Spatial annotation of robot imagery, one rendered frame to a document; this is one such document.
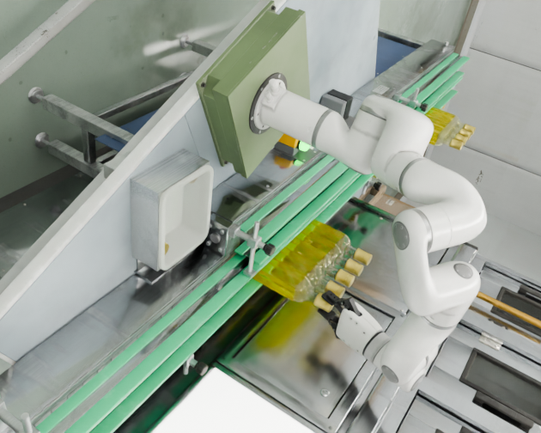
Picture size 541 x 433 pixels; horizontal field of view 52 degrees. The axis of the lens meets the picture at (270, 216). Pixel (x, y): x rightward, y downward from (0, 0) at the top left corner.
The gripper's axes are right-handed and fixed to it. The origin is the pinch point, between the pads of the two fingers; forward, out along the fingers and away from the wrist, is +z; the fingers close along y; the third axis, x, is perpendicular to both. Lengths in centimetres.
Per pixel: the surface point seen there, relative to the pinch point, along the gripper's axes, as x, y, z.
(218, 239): 16.5, 11.4, 25.6
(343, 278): -9.5, 0.8, 3.8
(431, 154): -541, -268, 249
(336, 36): -50, 42, 55
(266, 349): 14.4, -12.4, 5.3
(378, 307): -21.6, -12.1, -2.7
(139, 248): 36.7, 15.6, 29.2
